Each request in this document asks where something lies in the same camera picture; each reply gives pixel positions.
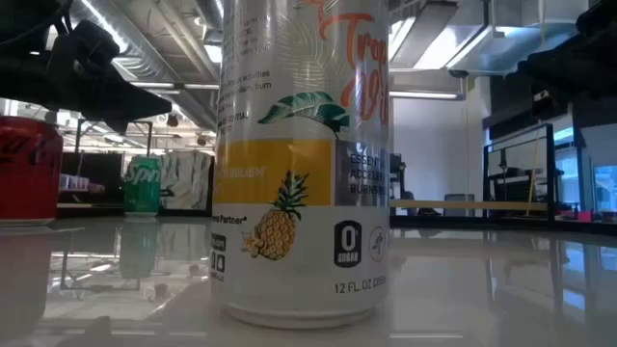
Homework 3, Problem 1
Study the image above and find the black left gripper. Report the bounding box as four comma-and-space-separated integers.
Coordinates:
0, 52, 174, 136

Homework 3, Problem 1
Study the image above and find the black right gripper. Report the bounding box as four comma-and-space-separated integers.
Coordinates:
505, 33, 617, 100

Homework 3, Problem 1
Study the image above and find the green Sprite can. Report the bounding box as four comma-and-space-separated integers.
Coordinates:
123, 154, 162, 219

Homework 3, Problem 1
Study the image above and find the red cola can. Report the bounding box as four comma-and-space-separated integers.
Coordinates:
0, 115, 65, 227

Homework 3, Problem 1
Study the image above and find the white pineapple Celsius can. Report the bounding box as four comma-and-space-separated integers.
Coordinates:
210, 0, 391, 331

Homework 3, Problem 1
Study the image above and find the white ceiling hood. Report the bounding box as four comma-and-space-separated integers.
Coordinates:
445, 23, 579, 78

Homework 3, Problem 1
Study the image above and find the black screen panel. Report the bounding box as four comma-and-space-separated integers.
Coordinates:
60, 151, 124, 204

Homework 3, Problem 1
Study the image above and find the white green patterned cloth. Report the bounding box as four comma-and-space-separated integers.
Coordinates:
158, 150, 214, 211

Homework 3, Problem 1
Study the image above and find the long ceiling tube light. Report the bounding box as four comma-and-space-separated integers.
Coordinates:
182, 82, 467, 101

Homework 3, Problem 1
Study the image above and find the smooth silver ceiling pipe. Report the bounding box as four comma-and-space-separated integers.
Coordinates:
195, 0, 224, 30

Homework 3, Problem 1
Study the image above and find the glowing blue window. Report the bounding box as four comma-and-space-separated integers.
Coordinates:
593, 165, 617, 213

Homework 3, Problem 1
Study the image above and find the black cabinet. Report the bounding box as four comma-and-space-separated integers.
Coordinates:
389, 153, 406, 216

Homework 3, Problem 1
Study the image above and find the silver ribbed ceiling duct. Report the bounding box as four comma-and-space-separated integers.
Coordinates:
71, 0, 219, 129

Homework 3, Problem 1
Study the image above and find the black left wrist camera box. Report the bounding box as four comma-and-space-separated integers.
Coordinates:
47, 18, 121, 83

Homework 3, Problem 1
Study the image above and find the black frame wooden shelf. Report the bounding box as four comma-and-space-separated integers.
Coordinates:
389, 122, 555, 226

